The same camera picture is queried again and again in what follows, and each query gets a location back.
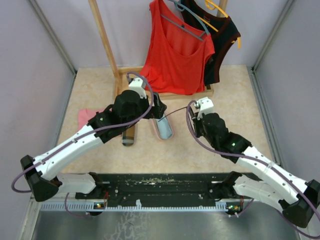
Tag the pink glasses case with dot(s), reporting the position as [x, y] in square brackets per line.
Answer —
[153, 123]

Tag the grey-blue plastic hanger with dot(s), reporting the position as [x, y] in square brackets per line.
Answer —
[187, 22]

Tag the plaid brown glasses case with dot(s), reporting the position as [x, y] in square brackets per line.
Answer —
[128, 136]

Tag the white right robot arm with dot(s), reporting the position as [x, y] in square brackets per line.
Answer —
[295, 198]

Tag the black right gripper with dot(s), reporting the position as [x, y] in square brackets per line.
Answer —
[197, 123]

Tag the black frame sunglasses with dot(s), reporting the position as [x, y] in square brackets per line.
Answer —
[168, 114]

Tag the folded pink t-shirt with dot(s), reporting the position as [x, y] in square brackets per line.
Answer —
[84, 115]

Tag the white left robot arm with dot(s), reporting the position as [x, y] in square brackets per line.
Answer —
[43, 172]

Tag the light blue cloth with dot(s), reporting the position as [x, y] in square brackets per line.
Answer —
[164, 129]

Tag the red tank top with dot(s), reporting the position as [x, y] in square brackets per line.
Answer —
[177, 53]

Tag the wooden clothes rack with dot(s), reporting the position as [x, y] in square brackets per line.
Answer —
[121, 73]

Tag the black maroon-trimmed tank top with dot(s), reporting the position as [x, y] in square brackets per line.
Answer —
[223, 34]

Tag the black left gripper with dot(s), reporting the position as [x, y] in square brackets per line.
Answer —
[157, 111]

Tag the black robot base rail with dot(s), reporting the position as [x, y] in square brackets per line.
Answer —
[167, 191]

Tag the yellow plastic hanger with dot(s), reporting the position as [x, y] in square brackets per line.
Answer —
[221, 7]

